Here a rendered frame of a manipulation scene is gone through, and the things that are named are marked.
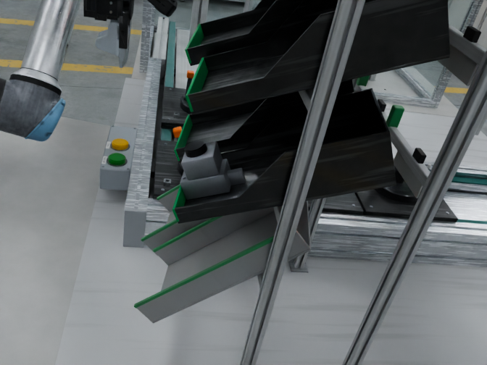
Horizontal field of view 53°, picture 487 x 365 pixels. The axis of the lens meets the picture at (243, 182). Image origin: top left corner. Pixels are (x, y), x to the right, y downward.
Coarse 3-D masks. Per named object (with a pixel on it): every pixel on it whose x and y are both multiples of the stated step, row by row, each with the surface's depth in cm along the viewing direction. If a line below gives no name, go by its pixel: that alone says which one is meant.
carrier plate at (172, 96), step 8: (168, 88) 151; (176, 88) 152; (168, 96) 146; (176, 96) 147; (168, 104) 142; (176, 104) 143; (168, 112) 138; (184, 112) 139; (168, 120) 134; (176, 120) 134; (184, 120) 135; (168, 128) 134
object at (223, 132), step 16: (288, 96) 69; (208, 112) 85; (224, 112) 85; (240, 112) 85; (256, 112) 71; (272, 112) 70; (192, 128) 85; (208, 128) 84; (224, 128) 82; (240, 128) 72; (256, 128) 72; (176, 144) 76; (224, 144) 74; (240, 144) 74
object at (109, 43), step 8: (112, 24) 88; (112, 32) 89; (128, 32) 90; (96, 40) 90; (104, 40) 90; (112, 40) 90; (104, 48) 91; (112, 48) 91; (120, 56) 92; (120, 64) 94
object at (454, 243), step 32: (448, 192) 138; (480, 192) 141; (160, 224) 103; (320, 224) 108; (352, 224) 110; (384, 224) 112; (448, 224) 117; (480, 224) 119; (320, 256) 114; (352, 256) 115; (384, 256) 116; (416, 256) 117; (448, 256) 119; (480, 256) 119
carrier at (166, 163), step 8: (160, 144) 122; (168, 144) 123; (160, 152) 119; (168, 152) 120; (160, 160) 116; (168, 160) 117; (176, 160) 117; (160, 168) 113; (168, 168) 114; (176, 168) 115; (160, 176) 111; (168, 176) 111; (176, 176) 112; (160, 184) 108; (176, 184) 109; (160, 192) 106
